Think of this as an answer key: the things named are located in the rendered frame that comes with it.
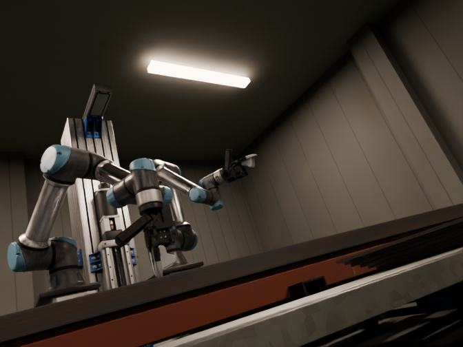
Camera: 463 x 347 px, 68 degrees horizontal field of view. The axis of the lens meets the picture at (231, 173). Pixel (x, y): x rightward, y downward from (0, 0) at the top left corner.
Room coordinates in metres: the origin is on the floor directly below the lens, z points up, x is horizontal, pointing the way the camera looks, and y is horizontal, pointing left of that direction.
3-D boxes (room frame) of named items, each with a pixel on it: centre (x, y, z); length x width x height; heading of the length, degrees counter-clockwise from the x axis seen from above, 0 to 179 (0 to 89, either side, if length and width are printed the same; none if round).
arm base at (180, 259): (1.75, 0.42, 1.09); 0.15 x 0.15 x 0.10
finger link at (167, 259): (0.94, 0.25, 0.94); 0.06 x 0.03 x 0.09; 118
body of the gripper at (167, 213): (0.96, 0.25, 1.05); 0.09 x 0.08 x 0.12; 118
